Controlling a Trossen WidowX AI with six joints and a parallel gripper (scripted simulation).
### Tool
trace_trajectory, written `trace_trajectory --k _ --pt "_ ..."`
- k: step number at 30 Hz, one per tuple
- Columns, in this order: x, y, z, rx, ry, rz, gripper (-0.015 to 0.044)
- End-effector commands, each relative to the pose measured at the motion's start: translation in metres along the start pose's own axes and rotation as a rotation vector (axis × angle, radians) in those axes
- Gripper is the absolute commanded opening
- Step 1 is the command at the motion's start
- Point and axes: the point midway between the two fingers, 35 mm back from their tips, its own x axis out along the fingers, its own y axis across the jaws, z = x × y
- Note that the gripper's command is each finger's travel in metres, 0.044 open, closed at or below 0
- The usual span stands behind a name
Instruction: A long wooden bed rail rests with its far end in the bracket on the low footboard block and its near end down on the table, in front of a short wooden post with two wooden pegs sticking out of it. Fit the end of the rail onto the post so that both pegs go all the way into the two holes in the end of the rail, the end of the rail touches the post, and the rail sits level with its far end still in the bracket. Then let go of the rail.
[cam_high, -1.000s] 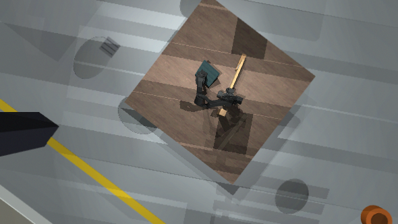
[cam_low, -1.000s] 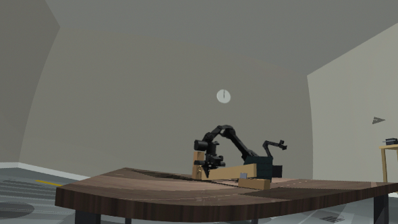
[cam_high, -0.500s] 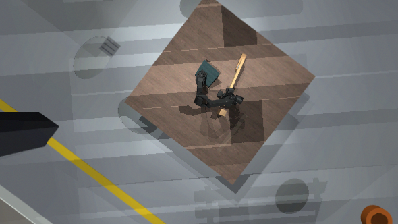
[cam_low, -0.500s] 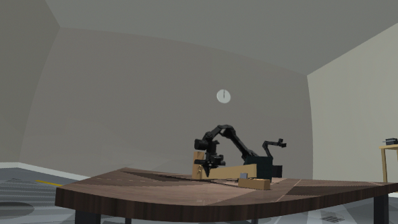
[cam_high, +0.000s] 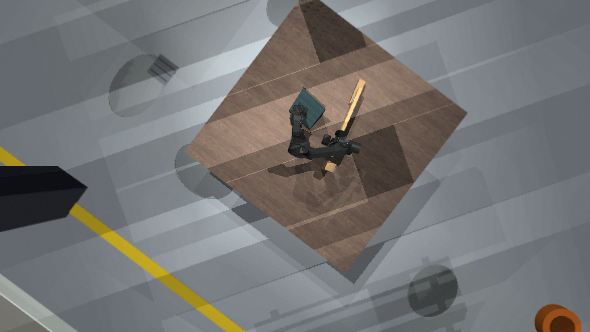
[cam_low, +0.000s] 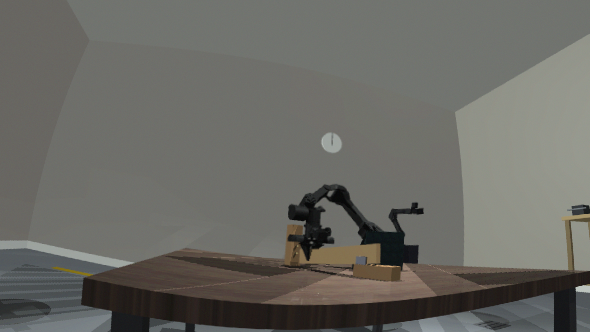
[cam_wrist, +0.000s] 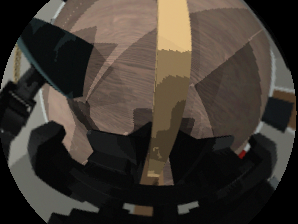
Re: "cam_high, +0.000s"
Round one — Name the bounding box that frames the long tan wooden rail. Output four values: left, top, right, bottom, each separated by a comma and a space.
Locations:
340, 87, 362, 131

